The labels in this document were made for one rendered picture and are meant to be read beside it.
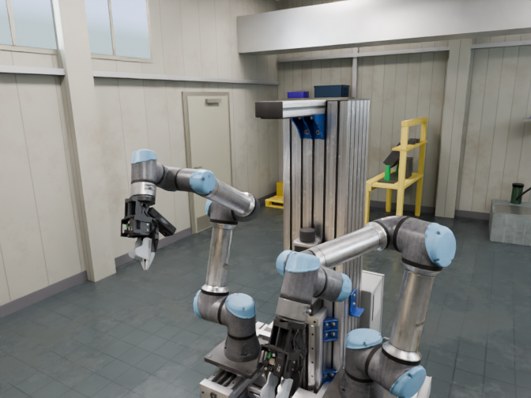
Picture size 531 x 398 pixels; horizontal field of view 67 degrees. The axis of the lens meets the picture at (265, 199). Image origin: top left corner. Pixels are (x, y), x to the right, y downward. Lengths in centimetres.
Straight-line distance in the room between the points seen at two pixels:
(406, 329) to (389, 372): 14
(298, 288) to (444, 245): 50
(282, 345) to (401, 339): 49
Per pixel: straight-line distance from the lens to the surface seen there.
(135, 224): 121
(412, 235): 125
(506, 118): 745
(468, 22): 612
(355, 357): 143
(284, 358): 92
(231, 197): 140
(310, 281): 93
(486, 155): 751
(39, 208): 478
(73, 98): 477
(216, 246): 165
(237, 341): 166
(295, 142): 147
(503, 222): 654
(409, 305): 129
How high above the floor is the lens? 203
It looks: 14 degrees down
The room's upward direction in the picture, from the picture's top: 1 degrees counter-clockwise
